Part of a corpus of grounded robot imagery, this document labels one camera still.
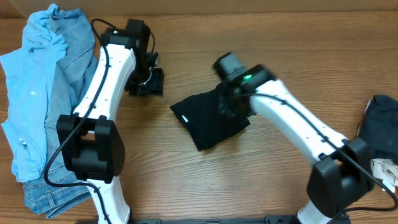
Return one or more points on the folded beige garment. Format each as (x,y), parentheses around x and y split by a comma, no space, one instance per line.
(385,170)

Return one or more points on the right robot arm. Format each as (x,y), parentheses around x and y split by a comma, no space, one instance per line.
(340,167)

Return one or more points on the black t-shirt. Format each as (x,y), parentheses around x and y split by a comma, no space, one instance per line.
(200,115)

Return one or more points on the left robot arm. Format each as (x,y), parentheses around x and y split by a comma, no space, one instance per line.
(90,144)

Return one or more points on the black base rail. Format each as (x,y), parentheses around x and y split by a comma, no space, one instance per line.
(269,219)

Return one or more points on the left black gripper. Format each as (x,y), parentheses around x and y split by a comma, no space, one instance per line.
(157,87)

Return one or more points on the folded dark garment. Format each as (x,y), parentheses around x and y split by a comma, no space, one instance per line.
(378,127)

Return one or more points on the light blue shirt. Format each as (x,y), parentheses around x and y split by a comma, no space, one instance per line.
(29,73)

